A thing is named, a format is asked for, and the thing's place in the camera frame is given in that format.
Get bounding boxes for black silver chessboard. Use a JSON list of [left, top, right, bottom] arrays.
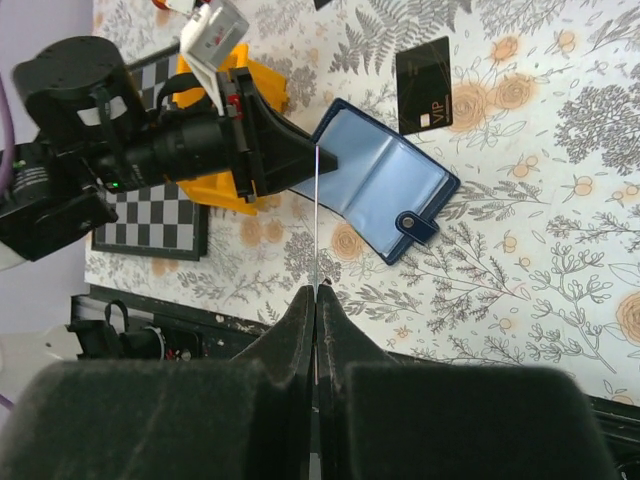
[[91, 48, 209, 261]]

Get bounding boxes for black VIP card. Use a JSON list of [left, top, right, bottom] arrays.
[[395, 36, 453, 135]]

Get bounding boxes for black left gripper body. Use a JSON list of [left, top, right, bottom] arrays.
[[12, 36, 255, 203]]

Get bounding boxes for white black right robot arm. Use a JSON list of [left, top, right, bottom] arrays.
[[1, 285, 618, 479]]

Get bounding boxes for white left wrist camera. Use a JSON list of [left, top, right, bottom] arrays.
[[180, 0, 249, 116]]

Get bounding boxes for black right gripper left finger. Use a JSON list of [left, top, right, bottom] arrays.
[[1, 287, 315, 479]]

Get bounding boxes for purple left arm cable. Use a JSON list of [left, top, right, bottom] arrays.
[[0, 74, 16, 186]]

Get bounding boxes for blue leather card holder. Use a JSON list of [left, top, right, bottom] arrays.
[[291, 99, 461, 265]]

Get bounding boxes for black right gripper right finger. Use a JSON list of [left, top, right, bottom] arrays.
[[317, 283, 621, 480]]

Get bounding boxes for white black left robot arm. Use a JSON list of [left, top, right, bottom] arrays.
[[1, 36, 338, 269]]

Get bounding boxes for yellow plastic bin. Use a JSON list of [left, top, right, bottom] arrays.
[[167, 43, 289, 217]]

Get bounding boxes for black credit card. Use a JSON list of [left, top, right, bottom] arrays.
[[314, 0, 331, 10]]

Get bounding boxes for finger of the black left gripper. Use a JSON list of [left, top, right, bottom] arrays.
[[247, 89, 338, 197]]

